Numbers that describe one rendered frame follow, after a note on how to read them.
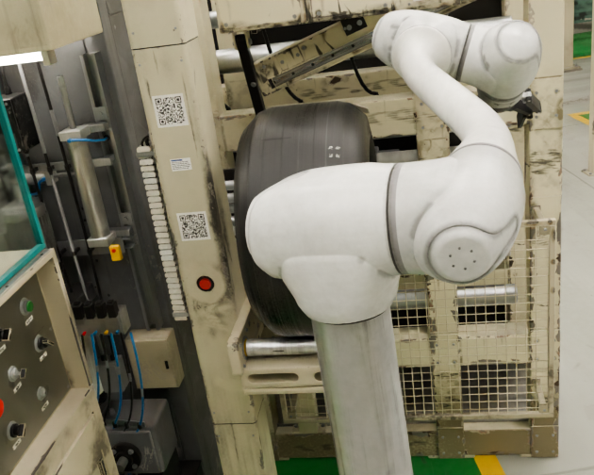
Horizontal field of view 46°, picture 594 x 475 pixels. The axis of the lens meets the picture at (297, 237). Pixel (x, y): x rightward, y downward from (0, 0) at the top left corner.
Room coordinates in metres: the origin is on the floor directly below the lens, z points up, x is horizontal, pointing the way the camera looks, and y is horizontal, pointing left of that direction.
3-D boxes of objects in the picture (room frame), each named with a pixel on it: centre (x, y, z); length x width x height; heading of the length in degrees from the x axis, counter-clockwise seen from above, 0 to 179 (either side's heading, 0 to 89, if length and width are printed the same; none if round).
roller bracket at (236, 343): (1.71, 0.16, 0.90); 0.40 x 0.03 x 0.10; 169
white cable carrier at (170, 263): (1.69, 0.33, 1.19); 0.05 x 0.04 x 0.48; 169
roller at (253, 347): (1.54, 0.00, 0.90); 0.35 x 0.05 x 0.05; 79
